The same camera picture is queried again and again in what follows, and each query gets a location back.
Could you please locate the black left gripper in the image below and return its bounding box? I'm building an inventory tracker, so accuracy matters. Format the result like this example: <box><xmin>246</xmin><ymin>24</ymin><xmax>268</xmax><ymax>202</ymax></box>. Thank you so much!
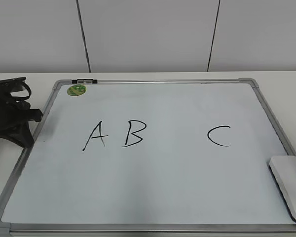
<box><xmin>0</xmin><ymin>77</ymin><xmax>43</xmax><ymax>148</ymax></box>

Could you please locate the black silver hanging clip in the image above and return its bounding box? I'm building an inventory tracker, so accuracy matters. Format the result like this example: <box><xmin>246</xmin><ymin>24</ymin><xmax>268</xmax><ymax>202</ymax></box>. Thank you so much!
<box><xmin>72</xmin><ymin>79</ymin><xmax>98</xmax><ymax>84</ymax></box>

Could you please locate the white framed whiteboard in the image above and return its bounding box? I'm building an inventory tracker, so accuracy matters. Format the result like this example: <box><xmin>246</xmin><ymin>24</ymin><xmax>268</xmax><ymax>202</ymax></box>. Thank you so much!
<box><xmin>0</xmin><ymin>79</ymin><xmax>296</xmax><ymax>237</ymax></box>

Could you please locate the green round magnet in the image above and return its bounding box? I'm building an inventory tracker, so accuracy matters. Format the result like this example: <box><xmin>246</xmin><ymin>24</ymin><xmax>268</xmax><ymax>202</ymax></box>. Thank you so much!
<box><xmin>67</xmin><ymin>84</ymin><xmax>87</xmax><ymax>96</ymax></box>

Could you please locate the white whiteboard eraser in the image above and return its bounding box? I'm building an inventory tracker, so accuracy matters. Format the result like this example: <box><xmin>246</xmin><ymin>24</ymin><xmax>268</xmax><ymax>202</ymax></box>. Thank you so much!
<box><xmin>269</xmin><ymin>156</ymin><xmax>296</xmax><ymax>220</ymax></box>

